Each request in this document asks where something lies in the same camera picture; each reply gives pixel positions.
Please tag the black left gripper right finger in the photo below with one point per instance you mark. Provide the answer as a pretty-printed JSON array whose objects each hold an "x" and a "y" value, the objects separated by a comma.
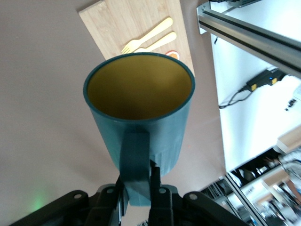
[{"x": 163, "y": 207}]

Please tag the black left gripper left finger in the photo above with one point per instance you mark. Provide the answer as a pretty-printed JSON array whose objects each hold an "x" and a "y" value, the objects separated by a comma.
[{"x": 108, "y": 209}]

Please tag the teal cup with yellow inside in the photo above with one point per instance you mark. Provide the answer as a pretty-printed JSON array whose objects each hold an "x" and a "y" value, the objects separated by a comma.
[{"x": 138, "y": 141}]

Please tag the orange slice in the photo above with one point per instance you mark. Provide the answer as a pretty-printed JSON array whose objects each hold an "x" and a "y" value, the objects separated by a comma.
[{"x": 173, "y": 54}]

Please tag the black power adapter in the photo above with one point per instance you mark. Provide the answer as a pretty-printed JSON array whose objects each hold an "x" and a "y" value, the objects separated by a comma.
[{"x": 264, "y": 80}]

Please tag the yellow plastic knife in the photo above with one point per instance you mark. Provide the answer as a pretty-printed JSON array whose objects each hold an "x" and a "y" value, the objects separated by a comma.
[{"x": 162, "y": 41}]

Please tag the yellow plastic fork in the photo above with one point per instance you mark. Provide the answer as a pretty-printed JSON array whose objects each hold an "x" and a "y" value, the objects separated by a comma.
[{"x": 150, "y": 33}]

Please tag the bamboo cutting board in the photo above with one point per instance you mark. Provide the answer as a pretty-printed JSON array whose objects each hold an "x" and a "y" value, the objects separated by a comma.
[{"x": 122, "y": 23}]

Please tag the aluminium beam with bracket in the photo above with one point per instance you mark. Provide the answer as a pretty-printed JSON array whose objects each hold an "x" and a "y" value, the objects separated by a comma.
[{"x": 247, "y": 35}]

